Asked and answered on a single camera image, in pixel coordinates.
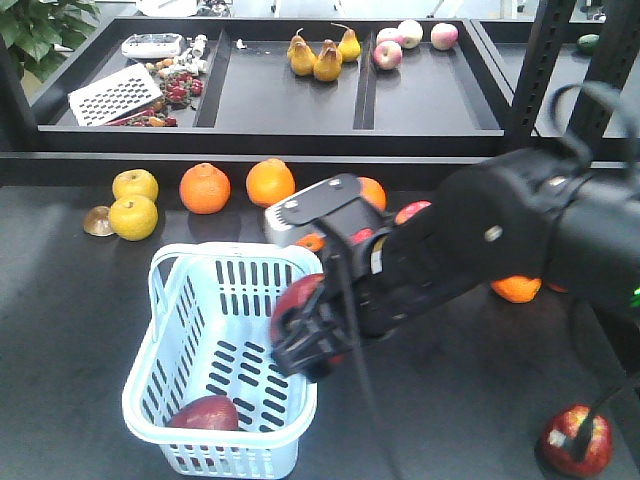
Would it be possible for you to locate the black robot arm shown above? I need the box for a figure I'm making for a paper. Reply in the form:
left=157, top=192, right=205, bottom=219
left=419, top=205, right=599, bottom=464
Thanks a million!
left=270, top=81, right=639, bottom=381

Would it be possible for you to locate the cherry tomato bunch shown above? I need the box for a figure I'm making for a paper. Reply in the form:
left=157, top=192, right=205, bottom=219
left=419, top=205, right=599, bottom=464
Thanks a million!
left=107, top=58, right=207, bottom=127

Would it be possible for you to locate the pink peach apple three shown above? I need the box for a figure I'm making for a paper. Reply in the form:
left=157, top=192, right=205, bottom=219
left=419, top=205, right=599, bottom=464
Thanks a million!
left=430, top=22, right=459, bottom=51

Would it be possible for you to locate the orange at basket edge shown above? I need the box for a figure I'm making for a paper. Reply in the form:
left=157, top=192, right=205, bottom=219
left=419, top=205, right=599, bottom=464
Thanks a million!
left=246, top=158, right=296, bottom=208

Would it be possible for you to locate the white controller device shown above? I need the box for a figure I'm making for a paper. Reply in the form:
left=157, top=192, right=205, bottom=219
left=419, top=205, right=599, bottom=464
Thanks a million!
left=121, top=33, right=184, bottom=59

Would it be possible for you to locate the brown half fruit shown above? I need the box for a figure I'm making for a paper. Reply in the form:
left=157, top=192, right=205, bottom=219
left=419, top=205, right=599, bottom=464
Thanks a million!
left=83, top=205, right=114, bottom=237

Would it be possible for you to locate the green potted plant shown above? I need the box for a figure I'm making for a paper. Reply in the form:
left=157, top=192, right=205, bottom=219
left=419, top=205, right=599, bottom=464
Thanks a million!
left=1, top=0, right=100, bottom=81

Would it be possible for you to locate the pink peach apple one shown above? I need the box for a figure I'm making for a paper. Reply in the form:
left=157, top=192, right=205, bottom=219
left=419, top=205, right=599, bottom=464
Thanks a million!
left=373, top=40, right=403, bottom=71

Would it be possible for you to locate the brown pear three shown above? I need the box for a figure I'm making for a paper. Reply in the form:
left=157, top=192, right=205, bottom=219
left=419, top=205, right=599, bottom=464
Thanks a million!
left=287, top=27, right=306, bottom=58

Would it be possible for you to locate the yellow apple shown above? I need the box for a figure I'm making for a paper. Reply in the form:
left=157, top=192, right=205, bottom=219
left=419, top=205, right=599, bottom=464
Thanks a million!
left=108, top=194, right=159, bottom=241
left=112, top=169, right=159, bottom=202

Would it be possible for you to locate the black wooden display stand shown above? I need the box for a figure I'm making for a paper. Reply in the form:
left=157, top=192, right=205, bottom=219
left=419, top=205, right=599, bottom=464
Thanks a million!
left=1, top=17, right=623, bottom=479

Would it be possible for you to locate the brown pear one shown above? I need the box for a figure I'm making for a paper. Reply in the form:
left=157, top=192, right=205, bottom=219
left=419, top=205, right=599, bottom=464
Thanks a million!
left=289, top=43, right=317, bottom=77

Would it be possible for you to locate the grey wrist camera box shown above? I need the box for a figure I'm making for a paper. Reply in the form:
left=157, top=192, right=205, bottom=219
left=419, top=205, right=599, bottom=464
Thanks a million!
left=264, top=174, right=380, bottom=246

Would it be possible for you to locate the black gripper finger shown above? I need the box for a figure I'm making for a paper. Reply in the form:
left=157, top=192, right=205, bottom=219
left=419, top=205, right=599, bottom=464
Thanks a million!
left=272, top=339, right=350, bottom=383
left=272, top=284, right=351, bottom=361

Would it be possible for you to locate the yellow apple back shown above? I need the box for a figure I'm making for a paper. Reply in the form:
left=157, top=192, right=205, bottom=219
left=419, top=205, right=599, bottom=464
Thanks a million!
left=112, top=169, right=159, bottom=202

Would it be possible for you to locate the navel orange with knob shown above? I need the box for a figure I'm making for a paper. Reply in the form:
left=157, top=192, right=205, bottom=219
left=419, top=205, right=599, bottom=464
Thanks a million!
left=179, top=163, right=231, bottom=214

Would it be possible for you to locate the pink peach apple two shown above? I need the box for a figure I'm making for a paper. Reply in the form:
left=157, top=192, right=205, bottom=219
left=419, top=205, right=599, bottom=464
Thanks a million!
left=376, top=27, right=403, bottom=45

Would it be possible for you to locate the dark red apple edge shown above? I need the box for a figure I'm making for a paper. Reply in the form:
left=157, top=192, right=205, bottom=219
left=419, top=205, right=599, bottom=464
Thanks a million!
left=539, top=404, right=613, bottom=478

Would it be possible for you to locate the pink red apple left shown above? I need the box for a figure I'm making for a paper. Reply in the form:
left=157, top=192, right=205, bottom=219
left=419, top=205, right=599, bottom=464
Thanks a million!
left=350, top=227, right=375, bottom=245

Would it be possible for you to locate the white small parts pile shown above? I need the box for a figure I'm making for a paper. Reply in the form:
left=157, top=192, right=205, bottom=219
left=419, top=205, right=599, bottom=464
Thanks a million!
left=173, top=34, right=208, bottom=76

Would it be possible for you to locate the dark red apple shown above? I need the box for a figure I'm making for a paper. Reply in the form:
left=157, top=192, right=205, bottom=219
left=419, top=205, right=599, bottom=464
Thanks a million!
left=271, top=273, right=346, bottom=366
left=167, top=395, right=239, bottom=431

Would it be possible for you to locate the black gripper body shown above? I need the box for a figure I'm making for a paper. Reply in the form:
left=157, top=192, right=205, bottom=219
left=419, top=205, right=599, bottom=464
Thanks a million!
left=279, top=199, right=451, bottom=371

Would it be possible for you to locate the checkerboard calibration board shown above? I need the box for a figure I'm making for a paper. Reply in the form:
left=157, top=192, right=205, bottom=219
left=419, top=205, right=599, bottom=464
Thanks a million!
left=67, top=64, right=162, bottom=126

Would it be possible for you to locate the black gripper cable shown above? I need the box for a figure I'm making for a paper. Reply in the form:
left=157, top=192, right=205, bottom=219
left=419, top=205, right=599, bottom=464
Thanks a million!
left=319, top=219, right=406, bottom=480

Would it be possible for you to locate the small orange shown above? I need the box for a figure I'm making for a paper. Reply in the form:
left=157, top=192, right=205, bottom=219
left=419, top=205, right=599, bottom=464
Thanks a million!
left=295, top=233, right=325, bottom=253
left=490, top=275, right=542, bottom=304

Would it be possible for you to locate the pink red apple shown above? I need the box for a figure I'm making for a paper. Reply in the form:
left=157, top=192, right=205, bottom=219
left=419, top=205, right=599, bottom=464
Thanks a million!
left=394, top=200, right=431, bottom=225
left=350, top=227, right=375, bottom=245

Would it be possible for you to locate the small orange far left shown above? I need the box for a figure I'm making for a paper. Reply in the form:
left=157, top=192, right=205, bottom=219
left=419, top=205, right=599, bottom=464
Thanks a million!
left=295, top=233, right=325, bottom=253

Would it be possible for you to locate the pink red apple right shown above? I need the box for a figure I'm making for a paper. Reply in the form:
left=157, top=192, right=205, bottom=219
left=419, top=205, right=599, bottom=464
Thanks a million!
left=394, top=200, right=431, bottom=225

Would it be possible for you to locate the brown pear four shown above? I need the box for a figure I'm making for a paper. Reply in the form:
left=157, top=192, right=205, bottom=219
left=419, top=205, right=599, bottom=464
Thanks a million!
left=332, top=22, right=361, bottom=63

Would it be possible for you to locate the green avocado one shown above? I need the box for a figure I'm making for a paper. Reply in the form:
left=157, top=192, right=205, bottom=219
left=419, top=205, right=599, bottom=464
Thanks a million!
left=576, top=33, right=600, bottom=56

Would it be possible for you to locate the brown pear two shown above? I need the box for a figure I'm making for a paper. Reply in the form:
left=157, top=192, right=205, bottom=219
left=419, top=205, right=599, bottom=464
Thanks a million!
left=313, top=39, right=342, bottom=82

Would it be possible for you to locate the yellow apple front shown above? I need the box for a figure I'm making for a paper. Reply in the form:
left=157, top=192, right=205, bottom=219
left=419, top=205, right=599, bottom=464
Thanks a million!
left=108, top=194, right=159, bottom=241

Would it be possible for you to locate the large orange back left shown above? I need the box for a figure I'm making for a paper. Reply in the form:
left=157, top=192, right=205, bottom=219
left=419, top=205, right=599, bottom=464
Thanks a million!
left=358, top=176, right=387, bottom=211

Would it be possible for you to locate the light blue plastic basket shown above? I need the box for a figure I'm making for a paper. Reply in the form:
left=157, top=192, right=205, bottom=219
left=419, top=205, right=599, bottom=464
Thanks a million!
left=122, top=242, right=321, bottom=479

